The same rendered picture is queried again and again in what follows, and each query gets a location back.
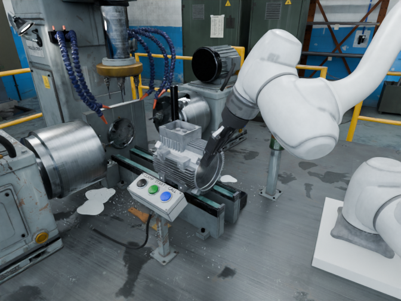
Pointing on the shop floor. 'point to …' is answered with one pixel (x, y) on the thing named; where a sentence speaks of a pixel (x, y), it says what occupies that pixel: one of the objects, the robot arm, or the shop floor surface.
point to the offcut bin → (390, 97)
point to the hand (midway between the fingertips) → (208, 157)
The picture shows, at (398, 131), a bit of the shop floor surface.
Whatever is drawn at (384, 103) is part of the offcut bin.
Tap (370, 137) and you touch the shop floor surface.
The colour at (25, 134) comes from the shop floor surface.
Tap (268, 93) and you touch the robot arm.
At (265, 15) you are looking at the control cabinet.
